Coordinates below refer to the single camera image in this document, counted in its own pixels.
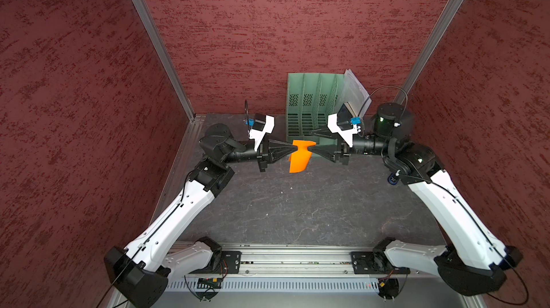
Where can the aluminium frame post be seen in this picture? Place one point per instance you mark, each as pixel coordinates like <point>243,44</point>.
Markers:
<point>153,33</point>
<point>441,26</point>

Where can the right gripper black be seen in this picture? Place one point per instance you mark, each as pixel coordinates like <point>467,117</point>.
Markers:
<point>329,150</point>

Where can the right base circuit board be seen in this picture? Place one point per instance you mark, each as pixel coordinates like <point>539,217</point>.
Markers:
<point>388,288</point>

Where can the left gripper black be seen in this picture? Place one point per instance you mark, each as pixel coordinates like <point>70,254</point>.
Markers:
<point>268,150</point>

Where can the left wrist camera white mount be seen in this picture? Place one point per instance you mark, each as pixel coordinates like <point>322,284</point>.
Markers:
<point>259,126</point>

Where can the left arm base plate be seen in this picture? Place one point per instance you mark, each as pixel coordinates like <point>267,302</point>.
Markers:
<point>222,263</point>

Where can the green file organizer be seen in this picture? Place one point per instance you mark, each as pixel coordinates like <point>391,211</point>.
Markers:
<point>311,98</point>

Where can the left base circuit board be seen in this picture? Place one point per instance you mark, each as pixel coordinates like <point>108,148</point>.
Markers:
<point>209,283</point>

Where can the orange square paper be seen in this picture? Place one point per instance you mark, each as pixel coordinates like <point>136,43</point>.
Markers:
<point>300,158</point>

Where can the base circuit board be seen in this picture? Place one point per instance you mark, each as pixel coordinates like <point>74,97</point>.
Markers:
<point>388,288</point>
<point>209,283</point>

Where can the left aluminium frame post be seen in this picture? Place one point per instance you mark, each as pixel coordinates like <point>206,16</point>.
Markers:
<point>153,33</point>

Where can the white paper sheets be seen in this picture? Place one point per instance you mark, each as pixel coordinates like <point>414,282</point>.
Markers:
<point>353,92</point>

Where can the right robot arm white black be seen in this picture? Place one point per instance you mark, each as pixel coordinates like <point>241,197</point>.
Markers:
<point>475,261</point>

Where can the front aluminium rail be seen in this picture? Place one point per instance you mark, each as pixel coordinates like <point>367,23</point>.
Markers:
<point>299,262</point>

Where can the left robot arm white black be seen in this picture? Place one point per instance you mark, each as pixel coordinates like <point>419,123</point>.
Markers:
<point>142,270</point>

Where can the dark blue notebook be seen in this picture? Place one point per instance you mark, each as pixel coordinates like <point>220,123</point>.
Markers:
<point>344,117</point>

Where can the right aluminium frame post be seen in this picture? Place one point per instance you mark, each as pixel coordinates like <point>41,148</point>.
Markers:
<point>441,26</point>

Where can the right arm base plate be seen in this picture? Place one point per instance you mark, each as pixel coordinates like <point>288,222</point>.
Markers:
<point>363,263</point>

